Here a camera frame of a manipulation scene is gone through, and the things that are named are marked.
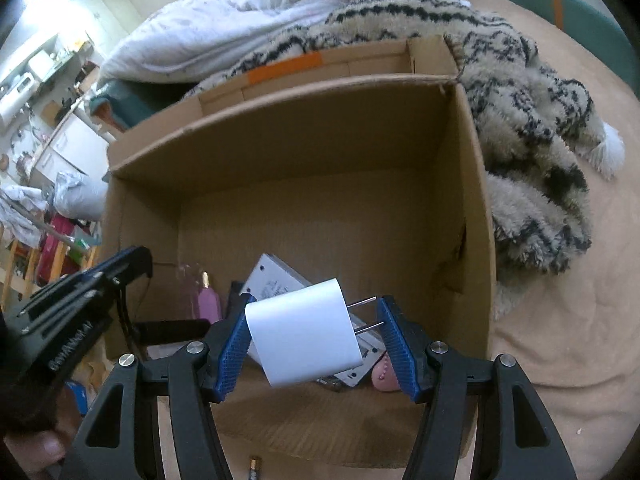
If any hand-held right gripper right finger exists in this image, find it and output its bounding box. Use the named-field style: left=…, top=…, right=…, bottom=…
left=376, top=295, right=571, bottom=480

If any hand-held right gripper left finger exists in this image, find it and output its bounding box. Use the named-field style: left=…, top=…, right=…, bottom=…
left=60, top=295, right=253, bottom=480

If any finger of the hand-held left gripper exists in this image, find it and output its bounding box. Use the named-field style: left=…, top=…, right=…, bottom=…
left=134, top=319, right=212, bottom=348
left=82, top=245, right=153, bottom=286

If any pink bottle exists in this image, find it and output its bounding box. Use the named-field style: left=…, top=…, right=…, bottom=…
left=176, top=262, right=223, bottom=323

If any white charger plug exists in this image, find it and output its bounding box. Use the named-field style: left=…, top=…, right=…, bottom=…
left=244, top=280, right=378, bottom=390

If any white remote control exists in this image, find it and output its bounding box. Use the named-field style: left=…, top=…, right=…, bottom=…
left=239, top=252, right=386, bottom=388

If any cardboard box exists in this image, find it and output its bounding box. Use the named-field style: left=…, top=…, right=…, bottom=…
left=100, top=35, right=498, bottom=468

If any person's left hand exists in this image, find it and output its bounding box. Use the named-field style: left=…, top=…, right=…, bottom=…
left=0, top=410, right=68, bottom=480

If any pink rounded object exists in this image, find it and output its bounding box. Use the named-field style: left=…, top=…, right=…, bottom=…
left=371, top=352, right=403, bottom=393

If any small blue object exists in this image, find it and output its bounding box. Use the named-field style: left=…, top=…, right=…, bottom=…
left=65, top=380, right=93, bottom=416

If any magenta bag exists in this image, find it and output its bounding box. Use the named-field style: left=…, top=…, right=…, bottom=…
left=35, top=215, right=81, bottom=286

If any white clothes pile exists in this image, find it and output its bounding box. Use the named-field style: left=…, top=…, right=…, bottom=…
left=0, top=172, right=108, bottom=246

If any wooden rack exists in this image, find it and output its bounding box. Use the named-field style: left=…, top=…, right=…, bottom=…
left=0, top=230, right=98, bottom=311

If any pale cabinet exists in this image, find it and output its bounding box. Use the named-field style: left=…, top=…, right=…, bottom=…
left=30, top=105, right=111, bottom=183

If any teal cushion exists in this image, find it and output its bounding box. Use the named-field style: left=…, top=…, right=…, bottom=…
left=499, top=0, right=640, bottom=96
left=90, top=79, right=201, bottom=133

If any beige blanket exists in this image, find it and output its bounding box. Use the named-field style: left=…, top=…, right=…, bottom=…
left=460, top=0, right=640, bottom=480

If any white kitchen appliance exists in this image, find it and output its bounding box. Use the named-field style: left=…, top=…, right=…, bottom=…
left=0, top=50, right=56, bottom=121

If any patterned fuzzy blanket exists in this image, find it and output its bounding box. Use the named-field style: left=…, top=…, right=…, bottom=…
left=190, top=0, right=626, bottom=321

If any white duvet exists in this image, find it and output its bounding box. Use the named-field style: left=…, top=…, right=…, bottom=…
left=97, top=0, right=473, bottom=86

